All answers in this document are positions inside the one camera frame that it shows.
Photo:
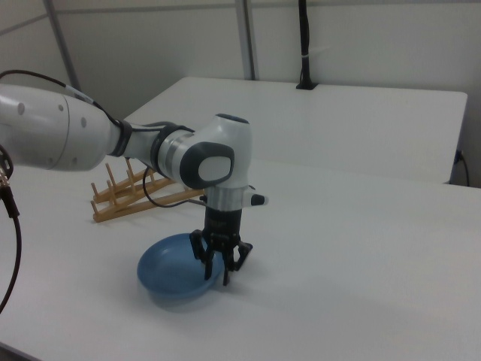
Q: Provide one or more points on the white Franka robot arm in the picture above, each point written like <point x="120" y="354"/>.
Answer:
<point x="41" y="126"/>

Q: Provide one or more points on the wooden plate rack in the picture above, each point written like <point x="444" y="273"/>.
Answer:
<point x="112" y="212"/>

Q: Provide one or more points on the blue round plate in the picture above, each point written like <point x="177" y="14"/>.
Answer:
<point x="169" y="270"/>

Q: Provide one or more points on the grey partition frame post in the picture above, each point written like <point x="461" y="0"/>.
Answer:
<point x="248" y="37"/>
<point x="62" y="41"/>

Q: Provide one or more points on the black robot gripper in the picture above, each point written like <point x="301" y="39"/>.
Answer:
<point x="222" y="225"/>

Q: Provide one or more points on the black camera pole with base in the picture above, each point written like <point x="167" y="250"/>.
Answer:
<point x="305" y="45"/>

